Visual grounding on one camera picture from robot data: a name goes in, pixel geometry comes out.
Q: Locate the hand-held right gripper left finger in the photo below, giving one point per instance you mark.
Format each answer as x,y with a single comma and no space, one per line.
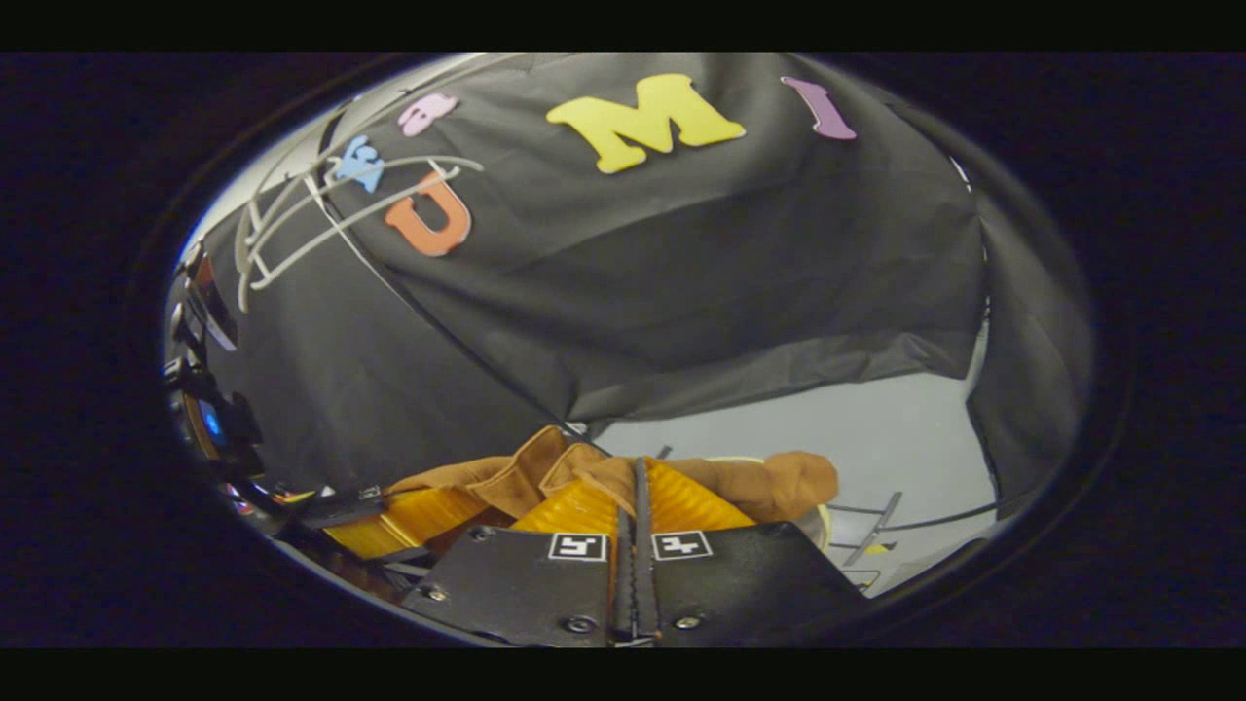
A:
526,584

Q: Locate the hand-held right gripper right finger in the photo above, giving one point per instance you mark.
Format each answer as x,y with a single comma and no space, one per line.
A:
750,579

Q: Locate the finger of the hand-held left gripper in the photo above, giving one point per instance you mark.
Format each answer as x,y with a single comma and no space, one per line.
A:
409,516

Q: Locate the brown shirt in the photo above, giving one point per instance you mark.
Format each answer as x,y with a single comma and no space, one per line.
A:
779,487

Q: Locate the white hanger holding shirt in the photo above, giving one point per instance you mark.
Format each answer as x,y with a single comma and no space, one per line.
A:
292,255

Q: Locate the empty white hanger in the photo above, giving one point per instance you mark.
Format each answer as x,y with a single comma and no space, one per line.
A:
428,164

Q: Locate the black backdrop cloth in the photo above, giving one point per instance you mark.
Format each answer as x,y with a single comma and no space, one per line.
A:
681,273

